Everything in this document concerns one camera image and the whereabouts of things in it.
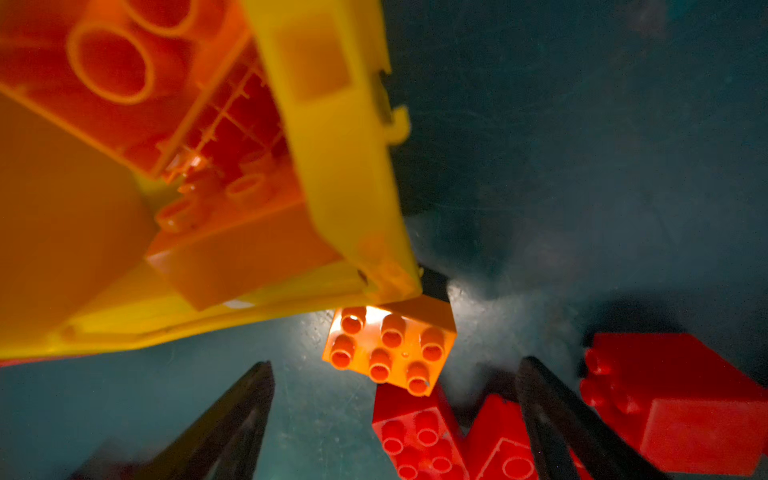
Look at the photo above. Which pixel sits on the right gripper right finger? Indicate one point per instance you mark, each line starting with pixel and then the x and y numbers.
pixel 562 429

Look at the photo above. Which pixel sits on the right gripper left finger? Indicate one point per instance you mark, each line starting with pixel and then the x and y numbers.
pixel 223 443

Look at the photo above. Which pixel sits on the red lego brick square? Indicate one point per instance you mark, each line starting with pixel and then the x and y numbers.
pixel 497 445

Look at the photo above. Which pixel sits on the red lego brick smooth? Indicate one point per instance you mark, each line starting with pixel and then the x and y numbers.
pixel 677 402

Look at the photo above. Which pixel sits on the red lego brick tall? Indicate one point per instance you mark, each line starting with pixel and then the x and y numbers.
pixel 420 435

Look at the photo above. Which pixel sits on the orange lego brick square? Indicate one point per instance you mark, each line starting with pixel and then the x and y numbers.
pixel 405 344

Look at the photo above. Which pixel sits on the orange curved lego piece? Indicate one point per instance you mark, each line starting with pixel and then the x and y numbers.
pixel 129 78

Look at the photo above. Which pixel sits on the orange lego fence piece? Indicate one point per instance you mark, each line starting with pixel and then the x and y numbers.
pixel 238 125

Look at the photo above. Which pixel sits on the right yellow bin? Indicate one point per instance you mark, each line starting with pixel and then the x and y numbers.
pixel 76 224

